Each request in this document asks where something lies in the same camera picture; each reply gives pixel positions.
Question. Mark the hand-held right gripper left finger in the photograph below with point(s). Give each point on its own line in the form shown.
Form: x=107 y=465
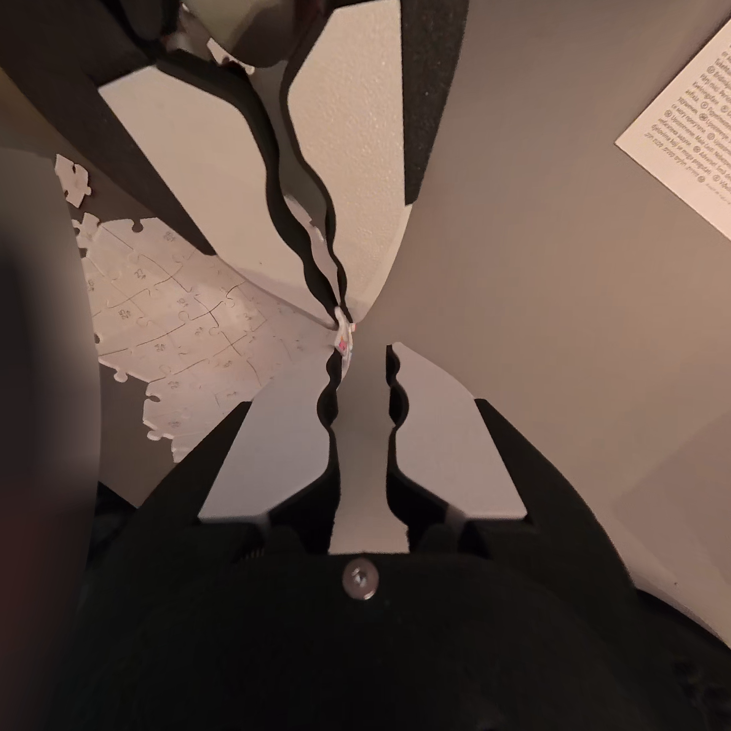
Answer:
x=262 y=457

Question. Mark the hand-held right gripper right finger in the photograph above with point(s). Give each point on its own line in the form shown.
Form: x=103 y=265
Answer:
x=462 y=457

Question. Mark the partly built puzzle ball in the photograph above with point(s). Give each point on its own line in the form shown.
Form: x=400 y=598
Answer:
x=171 y=331

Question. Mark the white instruction leaflet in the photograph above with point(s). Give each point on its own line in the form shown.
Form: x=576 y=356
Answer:
x=691 y=131

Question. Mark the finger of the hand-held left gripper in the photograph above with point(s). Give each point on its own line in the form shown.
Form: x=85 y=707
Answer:
x=360 y=131
x=188 y=171

